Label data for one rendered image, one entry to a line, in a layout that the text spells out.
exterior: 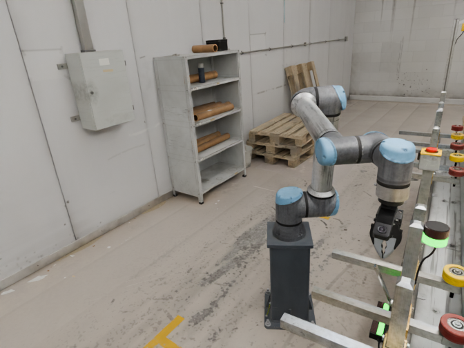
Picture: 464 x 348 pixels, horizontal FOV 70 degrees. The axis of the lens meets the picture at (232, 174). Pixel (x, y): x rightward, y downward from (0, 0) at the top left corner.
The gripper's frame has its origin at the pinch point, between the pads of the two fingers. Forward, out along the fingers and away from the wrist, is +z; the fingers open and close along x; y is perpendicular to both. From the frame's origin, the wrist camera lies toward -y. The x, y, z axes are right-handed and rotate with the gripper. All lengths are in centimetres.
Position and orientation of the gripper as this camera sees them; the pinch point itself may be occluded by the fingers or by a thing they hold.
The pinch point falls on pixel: (382, 255)
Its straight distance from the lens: 117.9
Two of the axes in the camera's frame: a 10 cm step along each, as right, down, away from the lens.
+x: -8.5, -1.5, 5.1
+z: 0.7, 9.2, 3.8
